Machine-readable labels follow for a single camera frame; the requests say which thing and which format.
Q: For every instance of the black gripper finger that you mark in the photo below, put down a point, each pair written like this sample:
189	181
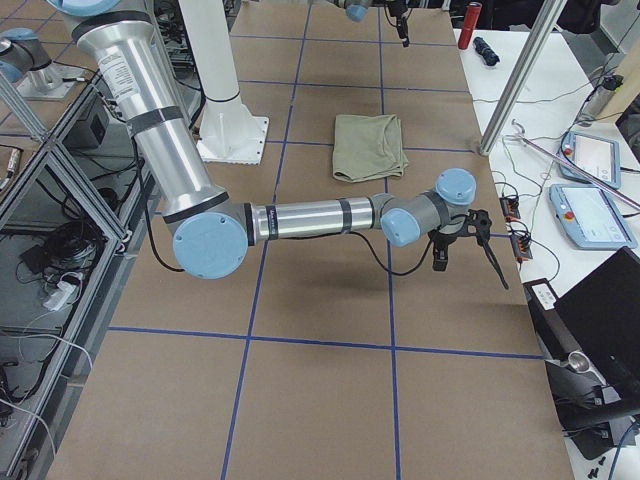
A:
405	41
440	260

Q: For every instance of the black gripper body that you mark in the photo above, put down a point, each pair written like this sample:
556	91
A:
477	220
398	22

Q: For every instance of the olive green long-sleeve shirt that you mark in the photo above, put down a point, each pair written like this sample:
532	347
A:
367	148

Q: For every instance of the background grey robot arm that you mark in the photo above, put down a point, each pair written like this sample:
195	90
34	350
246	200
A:
26	64

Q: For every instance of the red cylindrical tube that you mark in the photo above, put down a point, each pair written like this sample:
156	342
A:
472	14

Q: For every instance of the folded dark blue umbrella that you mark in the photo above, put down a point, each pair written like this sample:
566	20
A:
484	50

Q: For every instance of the black labelled box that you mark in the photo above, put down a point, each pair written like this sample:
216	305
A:
542	291

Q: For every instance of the metal reacher grabber stick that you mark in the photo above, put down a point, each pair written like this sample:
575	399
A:
568	169

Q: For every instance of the near blue teach pendant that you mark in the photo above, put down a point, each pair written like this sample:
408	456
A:
589	218

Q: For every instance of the blue teach pendant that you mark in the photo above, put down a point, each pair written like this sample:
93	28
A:
597	156
589	218

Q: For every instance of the black laptop computer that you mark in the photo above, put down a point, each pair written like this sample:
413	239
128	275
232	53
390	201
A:
599	316

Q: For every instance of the far blue teach pendant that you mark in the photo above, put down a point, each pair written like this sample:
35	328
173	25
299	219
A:
597	156

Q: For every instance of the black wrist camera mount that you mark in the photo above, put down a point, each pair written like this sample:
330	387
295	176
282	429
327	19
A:
477	224

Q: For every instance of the aluminium frame post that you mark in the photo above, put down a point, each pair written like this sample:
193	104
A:
536	40

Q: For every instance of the white pedestal column base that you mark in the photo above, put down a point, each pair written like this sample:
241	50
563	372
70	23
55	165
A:
228	131

